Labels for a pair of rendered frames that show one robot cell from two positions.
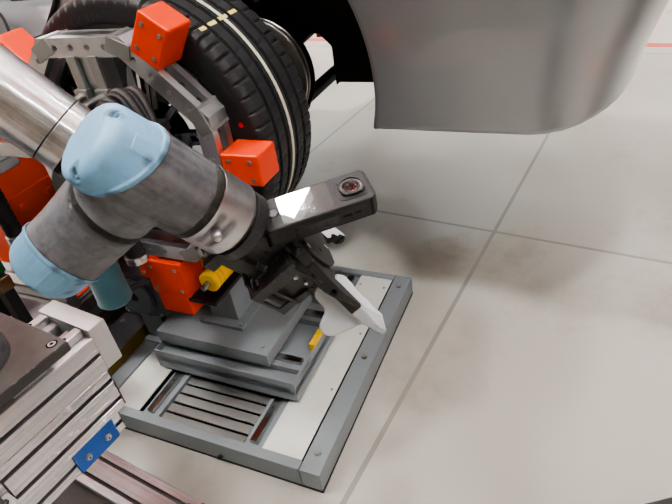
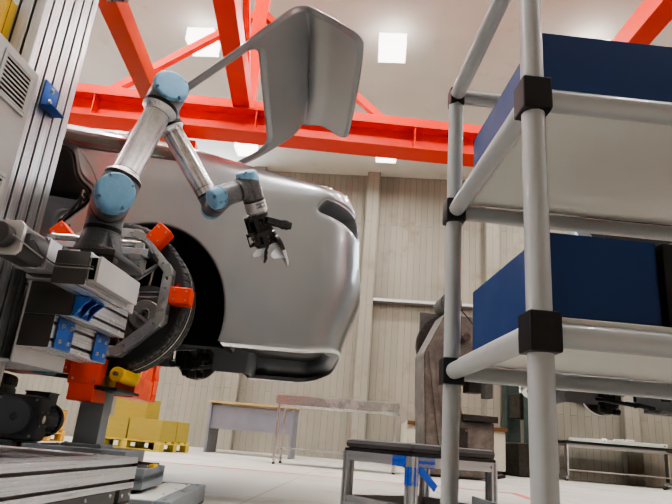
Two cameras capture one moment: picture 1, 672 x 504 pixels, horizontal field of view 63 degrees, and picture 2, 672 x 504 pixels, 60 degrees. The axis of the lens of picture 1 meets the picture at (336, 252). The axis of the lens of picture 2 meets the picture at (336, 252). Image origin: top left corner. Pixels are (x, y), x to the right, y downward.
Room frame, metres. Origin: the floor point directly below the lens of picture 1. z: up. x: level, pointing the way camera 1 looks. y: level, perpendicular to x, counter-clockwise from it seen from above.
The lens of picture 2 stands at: (-1.33, 0.80, 0.32)
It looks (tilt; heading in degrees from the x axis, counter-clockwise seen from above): 18 degrees up; 330
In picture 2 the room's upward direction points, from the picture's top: 5 degrees clockwise
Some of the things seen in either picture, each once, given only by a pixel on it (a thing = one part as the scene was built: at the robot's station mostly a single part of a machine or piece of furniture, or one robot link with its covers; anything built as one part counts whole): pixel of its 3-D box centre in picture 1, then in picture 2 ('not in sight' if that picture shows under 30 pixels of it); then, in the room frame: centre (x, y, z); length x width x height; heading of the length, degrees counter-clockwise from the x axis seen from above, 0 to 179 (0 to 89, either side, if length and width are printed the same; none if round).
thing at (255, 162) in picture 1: (249, 162); (181, 297); (1.05, 0.15, 0.85); 0.09 x 0.08 x 0.07; 62
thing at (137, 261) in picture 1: (124, 227); not in sight; (0.91, 0.39, 0.83); 0.04 x 0.04 x 0.16
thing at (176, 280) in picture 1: (187, 270); (89, 379); (1.23, 0.41, 0.48); 0.16 x 0.12 x 0.17; 152
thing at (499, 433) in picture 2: not in sight; (448, 448); (7.18, -6.92, 0.39); 2.08 x 1.69 x 0.78; 145
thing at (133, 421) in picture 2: not in sight; (143, 423); (7.91, -1.49, 0.36); 1.33 x 0.98 x 0.72; 52
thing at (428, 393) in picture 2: not in sight; (459, 383); (4.97, -5.11, 1.26); 1.30 x 1.20 x 2.53; 52
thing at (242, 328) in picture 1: (227, 286); (92, 422); (1.35, 0.35, 0.32); 0.40 x 0.30 x 0.28; 62
